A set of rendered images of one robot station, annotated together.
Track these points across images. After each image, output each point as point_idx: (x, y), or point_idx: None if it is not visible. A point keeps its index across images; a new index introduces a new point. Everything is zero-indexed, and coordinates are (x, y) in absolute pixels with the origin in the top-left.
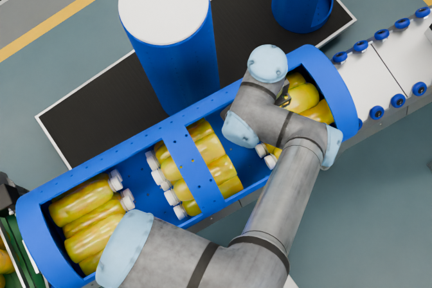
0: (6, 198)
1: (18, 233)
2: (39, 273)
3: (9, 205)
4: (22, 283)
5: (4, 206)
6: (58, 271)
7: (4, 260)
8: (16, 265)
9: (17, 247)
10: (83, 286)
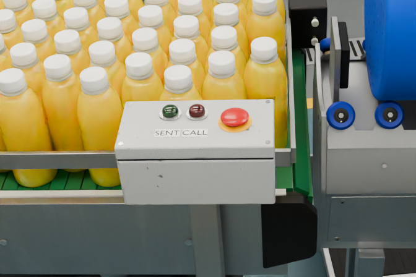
0: (320, 0)
1: (298, 74)
2: (337, 57)
3: (321, 7)
4: (290, 85)
5: (313, 5)
6: None
7: (284, 45)
8: (292, 67)
9: (287, 84)
10: (415, 67)
